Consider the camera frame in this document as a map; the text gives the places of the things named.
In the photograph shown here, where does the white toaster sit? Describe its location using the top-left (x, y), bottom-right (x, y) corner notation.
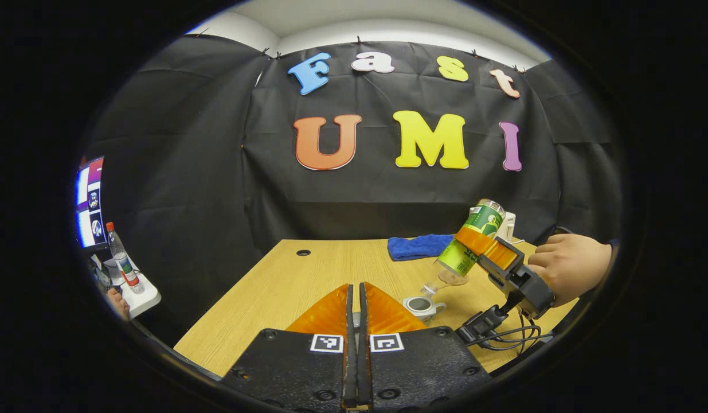
top-left (497, 211), bottom-right (516, 243)

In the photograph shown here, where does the small white side table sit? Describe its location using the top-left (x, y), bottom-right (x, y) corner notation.
top-left (104, 258), bottom-right (162, 319)

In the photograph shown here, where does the red cap plastic bottle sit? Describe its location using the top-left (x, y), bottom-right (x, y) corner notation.
top-left (106, 222), bottom-right (145, 295)

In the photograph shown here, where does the computer monitor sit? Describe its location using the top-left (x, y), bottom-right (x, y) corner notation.
top-left (76, 156), bottom-right (107, 248)

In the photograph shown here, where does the white ceramic teacup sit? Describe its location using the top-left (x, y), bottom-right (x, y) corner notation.
top-left (402, 295), bottom-right (447, 323)

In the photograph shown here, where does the green label water bottle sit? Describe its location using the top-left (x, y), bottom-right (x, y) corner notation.
top-left (420, 198), bottom-right (506, 297)

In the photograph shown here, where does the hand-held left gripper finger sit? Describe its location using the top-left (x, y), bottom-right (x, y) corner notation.
top-left (222, 283), bottom-right (357, 409)
top-left (358, 281), bottom-right (492, 409)

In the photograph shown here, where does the blue towel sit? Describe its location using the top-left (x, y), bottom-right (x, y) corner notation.
top-left (387, 233), bottom-right (455, 262)

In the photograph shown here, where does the black backdrop cloth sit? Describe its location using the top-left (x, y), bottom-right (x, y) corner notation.
top-left (96, 34), bottom-right (624, 345)

